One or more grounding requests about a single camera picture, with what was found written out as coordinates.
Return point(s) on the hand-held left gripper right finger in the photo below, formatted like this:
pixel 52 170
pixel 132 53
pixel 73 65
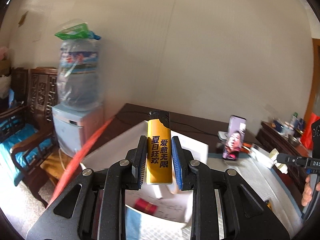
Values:
pixel 176 165

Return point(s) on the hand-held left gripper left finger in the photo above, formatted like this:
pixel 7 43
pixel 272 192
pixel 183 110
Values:
pixel 140 160

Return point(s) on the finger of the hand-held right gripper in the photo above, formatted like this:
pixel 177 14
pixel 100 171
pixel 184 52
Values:
pixel 291 160

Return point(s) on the white storage box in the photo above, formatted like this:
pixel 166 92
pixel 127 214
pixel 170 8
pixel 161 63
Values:
pixel 190 150

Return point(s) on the person's right hand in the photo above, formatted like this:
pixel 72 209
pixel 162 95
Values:
pixel 307 192

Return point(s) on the metal bowl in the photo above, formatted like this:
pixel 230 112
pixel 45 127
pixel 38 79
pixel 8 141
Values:
pixel 294 140

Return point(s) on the red bag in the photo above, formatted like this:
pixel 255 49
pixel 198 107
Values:
pixel 308 135

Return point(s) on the dark wooden cabinet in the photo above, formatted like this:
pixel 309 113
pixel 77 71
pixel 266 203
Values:
pixel 270 137

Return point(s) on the white rectangular device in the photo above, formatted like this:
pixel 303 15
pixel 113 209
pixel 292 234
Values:
pixel 260 152

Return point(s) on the white quilted mat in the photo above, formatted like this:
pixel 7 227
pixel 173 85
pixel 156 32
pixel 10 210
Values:
pixel 250 180

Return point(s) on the red strip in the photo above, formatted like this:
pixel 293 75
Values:
pixel 82 155

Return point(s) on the smartphone showing video call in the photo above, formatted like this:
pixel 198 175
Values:
pixel 233 140

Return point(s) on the light blue water dispenser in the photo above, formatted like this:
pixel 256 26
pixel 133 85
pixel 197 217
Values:
pixel 75 130

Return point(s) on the low wooden stool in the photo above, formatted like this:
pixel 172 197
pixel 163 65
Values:
pixel 53 165

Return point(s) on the large blue water jug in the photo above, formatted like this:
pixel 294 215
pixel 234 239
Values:
pixel 77 80

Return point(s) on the blue seat cushion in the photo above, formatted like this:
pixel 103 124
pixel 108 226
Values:
pixel 25 132

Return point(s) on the carved wooden chair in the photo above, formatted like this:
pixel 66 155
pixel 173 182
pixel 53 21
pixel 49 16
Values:
pixel 40 92

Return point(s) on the green plastic bag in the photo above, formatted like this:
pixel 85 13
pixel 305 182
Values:
pixel 72 32

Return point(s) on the wooden door frame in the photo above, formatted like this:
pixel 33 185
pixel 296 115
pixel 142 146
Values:
pixel 312 80

